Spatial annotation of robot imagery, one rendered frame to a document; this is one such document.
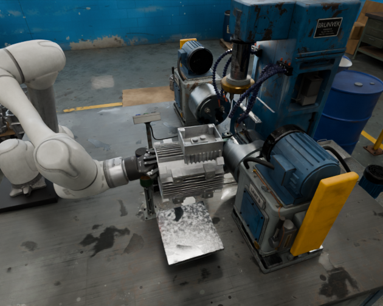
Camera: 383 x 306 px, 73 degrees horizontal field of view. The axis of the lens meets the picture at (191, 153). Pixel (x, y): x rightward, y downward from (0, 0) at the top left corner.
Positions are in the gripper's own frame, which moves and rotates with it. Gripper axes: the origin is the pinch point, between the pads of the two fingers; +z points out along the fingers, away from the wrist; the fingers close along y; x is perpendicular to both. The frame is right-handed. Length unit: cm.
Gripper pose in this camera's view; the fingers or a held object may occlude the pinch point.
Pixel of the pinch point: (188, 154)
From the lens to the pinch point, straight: 84.1
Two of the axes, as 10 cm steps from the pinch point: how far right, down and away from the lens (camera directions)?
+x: 1.2, 7.5, 6.5
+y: -2.4, -6.1, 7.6
